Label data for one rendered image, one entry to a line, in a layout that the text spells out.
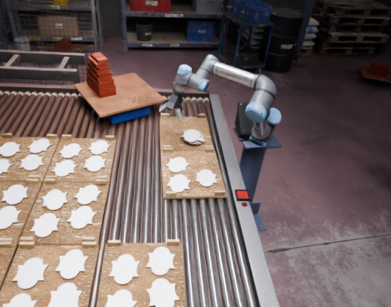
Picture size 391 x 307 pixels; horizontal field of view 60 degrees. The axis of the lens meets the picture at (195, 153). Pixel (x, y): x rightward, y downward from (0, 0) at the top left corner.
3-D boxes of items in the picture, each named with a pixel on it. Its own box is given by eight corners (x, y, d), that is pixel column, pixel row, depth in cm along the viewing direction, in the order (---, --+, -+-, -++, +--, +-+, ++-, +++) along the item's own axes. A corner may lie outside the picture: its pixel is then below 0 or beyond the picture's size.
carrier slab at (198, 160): (214, 152, 220) (215, 150, 219) (226, 197, 188) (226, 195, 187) (161, 153, 215) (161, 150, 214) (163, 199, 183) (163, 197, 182)
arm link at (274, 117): (277, 116, 234) (286, 112, 221) (268, 133, 232) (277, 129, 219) (262, 107, 233) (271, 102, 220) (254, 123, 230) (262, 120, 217)
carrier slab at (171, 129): (206, 119, 253) (206, 117, 252) (214, 152, 221) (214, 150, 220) (159, 117, 248) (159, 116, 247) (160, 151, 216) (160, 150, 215)
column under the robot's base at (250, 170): (251, 198, 321) (271, 120, 268) (266, 230, 292) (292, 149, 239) (212, 203, 312) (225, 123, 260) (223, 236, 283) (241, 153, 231)
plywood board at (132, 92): (134, 74, 279) (134, 72, 278) (165, 101, 248) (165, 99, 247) (73, 86, 254) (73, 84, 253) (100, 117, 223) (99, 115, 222)
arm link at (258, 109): (274, 131, 229) (276, 92, 178) (264, 150, 226) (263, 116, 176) (257, 125, 233) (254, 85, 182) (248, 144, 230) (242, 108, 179)
